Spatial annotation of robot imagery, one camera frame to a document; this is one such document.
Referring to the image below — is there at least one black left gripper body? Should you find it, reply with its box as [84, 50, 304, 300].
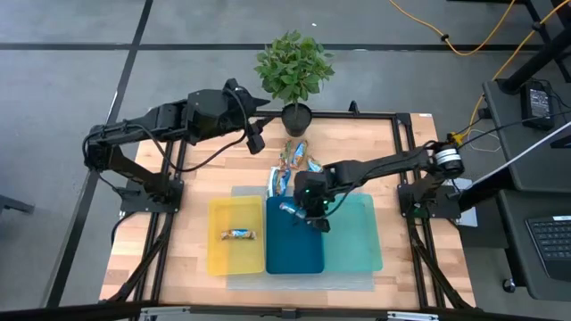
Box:
[186, 78, 253, 146]

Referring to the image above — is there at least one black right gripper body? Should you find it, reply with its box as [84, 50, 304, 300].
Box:
[292, 169, 335, 215]

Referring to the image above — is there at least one blue white granola bar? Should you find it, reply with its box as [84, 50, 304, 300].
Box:
[278, 201, 309, 219]

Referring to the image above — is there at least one blue orange granola bar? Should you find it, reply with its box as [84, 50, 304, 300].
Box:
[290, 140, 309, 170]
[220, 228, 259, 241]

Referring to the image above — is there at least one dark blue plastic bin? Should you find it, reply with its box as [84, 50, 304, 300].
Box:
[265, 195, 326, 276]

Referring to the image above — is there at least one light teal translucent bin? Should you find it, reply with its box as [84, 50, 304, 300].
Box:
[321, 192, 384, 274]

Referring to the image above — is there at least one black plant pot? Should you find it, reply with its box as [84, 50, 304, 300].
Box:
[280, 103, 313, 138]

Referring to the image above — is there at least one green leafy plant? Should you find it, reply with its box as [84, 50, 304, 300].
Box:
[253, 29, 335, 108]

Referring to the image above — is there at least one yellow plastic bin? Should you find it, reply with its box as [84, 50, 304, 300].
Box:
[206, 194, 267, 276]

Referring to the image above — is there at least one white paper sheet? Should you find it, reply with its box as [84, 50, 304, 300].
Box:
[453, 177, 479, 228]

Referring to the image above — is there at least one black side desk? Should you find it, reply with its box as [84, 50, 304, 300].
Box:
[459, 78, 571, 304]

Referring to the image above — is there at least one black chair base leg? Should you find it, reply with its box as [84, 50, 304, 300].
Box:
[0, 193, 36, 216]

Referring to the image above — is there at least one black keyboard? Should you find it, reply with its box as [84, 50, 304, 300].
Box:
[525, 215, 571, 281]

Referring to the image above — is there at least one black power adapter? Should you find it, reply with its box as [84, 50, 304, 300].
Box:
[520, 79, 555, 131]

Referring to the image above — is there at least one black floor stand leg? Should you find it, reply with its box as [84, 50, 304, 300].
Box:
[497, 0, 571, 95]

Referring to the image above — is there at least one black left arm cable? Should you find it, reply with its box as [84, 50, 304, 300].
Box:
[127, 86, 251, 174]

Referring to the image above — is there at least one black aluminium table frame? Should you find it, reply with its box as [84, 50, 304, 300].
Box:
[100, 110, 476, 313]

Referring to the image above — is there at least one yellow extension cable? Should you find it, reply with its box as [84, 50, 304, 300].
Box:
[386, 0, 571, 146]

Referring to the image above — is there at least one black camera rig frame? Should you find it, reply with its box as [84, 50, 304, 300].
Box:
[0, 300, 571, 321]

